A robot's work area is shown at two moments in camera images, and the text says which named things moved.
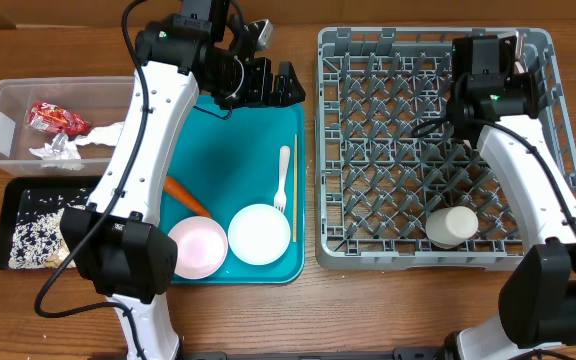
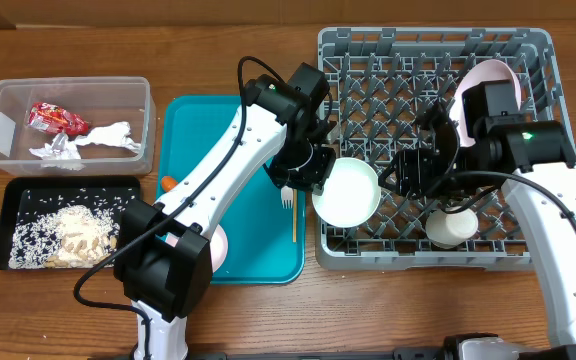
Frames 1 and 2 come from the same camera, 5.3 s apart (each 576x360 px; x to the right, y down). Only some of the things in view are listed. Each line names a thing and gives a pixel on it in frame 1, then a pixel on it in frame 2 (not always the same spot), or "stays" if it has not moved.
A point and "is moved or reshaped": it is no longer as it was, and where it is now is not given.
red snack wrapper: (54, 118) stays
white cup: (449, 227) stays
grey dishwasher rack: (388, 200) stays
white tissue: (60, 153) stays
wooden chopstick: (295, 188) stays
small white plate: (259, 234) to (351, 195)
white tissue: (107, 135) stays
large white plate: (520, 64) is moved or reshaped
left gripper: (261, 92) to (314, 178)
